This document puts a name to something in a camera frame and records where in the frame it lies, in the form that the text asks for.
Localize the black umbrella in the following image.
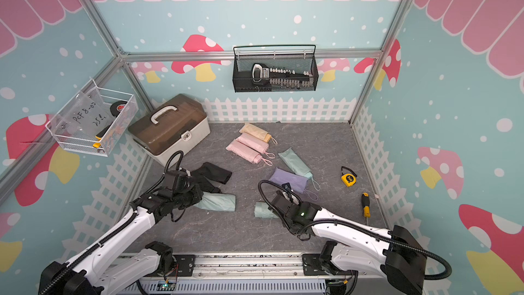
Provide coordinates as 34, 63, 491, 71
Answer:
191, 178, 222, 194

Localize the lilac sleeved umbrella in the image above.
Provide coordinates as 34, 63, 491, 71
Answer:
269, 168, 318, 201

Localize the mint green sleeve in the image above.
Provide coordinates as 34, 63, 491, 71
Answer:
195, 192, 236, 212

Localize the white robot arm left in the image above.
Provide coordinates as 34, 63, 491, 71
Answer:
38, 150, 203, 294

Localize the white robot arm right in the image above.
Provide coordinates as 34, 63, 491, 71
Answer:
257, 180, 452, 294

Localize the mint green sleeved umbrella right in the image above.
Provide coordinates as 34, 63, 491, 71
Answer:
278, 148, 321, 191

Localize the yellow tape measure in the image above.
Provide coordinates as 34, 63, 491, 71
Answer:
341, 166, 358, 187

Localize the brown lidded white toolbox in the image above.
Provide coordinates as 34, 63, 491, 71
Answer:
128, 94, 210, 165

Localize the pink sleeved umbrella rear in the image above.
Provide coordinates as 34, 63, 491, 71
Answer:
236, 133, 276, 159

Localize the beige sleeved umbrella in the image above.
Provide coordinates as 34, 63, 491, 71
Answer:
240, 123, 278, 145

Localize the yellow black tool in bin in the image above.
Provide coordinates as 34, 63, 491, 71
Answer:
92, 126, 117, 152

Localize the black tape roll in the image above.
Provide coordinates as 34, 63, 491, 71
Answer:
110, 101, 128, 117

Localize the socket set in basket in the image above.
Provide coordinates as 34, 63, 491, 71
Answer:
251, 64, 315, 91

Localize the yellow handled screwdriver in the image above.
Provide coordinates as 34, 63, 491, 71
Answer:
361, 193, 371, 225

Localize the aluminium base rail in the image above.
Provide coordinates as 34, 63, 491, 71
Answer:
106, 251, 422, 295

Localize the clear acrylic wall bin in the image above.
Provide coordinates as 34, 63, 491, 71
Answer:
45, 79, 139, 157

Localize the black wire wall basket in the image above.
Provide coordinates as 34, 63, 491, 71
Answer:
232, 45, 319, 93

